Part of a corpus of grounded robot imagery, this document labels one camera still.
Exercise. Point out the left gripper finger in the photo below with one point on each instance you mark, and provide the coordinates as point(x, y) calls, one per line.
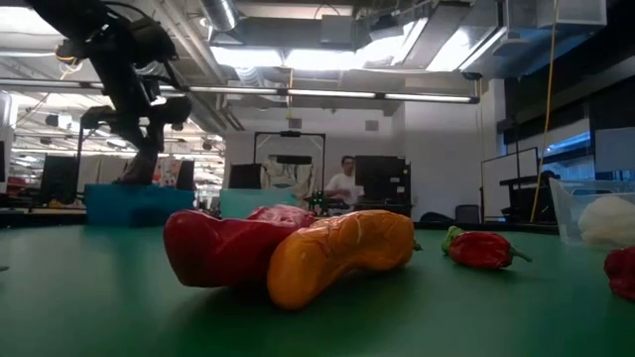
point(156, 139)
point(133, 141)

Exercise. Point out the long purple eggplant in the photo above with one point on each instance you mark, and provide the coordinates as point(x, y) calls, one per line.
point(139, 169)

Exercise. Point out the long red pepper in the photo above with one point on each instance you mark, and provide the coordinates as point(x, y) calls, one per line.
point(218, 248)

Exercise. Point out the long orange pepper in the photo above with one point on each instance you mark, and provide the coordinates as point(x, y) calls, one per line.
point(337, 253)

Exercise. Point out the small red pepper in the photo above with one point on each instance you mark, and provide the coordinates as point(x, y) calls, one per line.
point(483, 250)
point(622, 273)

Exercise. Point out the white garlic head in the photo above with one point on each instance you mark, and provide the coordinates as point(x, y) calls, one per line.
point(610, 220)

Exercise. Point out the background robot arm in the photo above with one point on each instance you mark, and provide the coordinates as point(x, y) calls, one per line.
point(317, 202)

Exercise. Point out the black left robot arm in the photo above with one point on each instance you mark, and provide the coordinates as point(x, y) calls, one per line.
point(114, 69)

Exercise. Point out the blue plastic bin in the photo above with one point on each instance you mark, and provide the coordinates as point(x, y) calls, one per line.
point(139, 205)

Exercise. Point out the teal plastic bin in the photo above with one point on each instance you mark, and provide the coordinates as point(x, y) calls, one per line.
point(243, 201)

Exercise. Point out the white plastic cover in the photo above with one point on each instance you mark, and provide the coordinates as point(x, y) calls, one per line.
point(288, 181)

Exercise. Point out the long ceiling light strip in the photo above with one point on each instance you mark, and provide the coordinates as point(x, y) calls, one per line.
point(327, 92)

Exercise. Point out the large black monitor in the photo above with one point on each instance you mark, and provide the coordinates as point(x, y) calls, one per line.
point(379, 171)

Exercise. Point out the black office chair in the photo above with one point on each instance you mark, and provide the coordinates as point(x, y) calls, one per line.
point(468, 214)

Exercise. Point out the green table mat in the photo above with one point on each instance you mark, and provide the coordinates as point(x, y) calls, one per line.
point(446, 322)

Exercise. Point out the clear plastic bin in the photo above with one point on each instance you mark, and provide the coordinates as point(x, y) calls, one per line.
point(565, 213)

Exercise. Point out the colourful wall poster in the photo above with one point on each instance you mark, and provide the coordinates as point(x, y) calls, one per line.
point(168, 173)

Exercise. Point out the black gantry frame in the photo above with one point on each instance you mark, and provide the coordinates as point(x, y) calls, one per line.
point(290, 134)
point(79, 149)

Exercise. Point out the round silver ceiling duct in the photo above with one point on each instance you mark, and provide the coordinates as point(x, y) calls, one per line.
point(220, 15)

